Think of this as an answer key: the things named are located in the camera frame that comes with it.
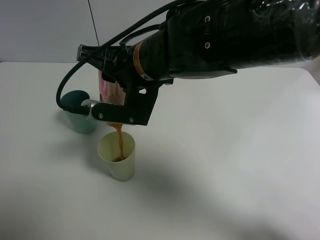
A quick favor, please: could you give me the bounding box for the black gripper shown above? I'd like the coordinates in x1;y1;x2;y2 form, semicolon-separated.
76;44;174;92

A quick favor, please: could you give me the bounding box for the clear plastic drink bottle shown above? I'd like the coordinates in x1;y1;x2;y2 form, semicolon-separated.
98;70;126;106

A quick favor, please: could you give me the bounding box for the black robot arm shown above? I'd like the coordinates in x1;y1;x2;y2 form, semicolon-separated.
77;0;320;87

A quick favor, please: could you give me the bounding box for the teal plastic cup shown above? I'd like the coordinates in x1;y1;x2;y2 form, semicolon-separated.
61;90;97;134

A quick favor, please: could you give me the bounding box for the pale green plastic cup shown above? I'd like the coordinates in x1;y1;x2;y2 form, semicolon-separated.
97;131;136;182

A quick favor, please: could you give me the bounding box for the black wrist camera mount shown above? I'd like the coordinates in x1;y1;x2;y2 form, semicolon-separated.
81;86;159;126

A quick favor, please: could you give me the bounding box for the black camera cable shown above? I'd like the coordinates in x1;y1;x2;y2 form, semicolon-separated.
55;0;191;116

